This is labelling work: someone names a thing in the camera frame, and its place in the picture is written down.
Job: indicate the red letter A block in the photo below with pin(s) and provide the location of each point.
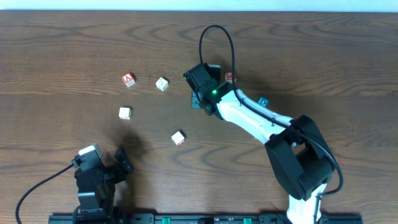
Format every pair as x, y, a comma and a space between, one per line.
128, 79

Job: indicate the white block near centre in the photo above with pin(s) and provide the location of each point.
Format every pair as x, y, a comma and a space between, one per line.
178, 138

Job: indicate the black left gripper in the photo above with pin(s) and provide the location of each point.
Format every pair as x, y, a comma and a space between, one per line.
112, 173

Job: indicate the red letter E block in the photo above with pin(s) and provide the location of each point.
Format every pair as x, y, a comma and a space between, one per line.
229, 77

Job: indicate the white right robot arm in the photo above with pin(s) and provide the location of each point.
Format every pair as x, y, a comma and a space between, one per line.
300, 158

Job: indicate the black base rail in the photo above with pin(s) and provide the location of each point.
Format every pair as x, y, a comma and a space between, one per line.
148, 218

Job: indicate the white block with number three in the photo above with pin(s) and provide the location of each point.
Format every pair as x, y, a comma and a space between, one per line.
162, 84

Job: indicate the blue letter D block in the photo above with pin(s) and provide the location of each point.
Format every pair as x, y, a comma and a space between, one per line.
263, 101

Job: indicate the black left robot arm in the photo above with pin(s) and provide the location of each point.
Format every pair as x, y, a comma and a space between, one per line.
96, 182

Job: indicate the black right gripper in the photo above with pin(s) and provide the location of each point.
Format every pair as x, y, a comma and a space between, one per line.
214, 70

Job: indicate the white block with cow picture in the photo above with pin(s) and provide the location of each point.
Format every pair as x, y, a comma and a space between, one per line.
125, 113

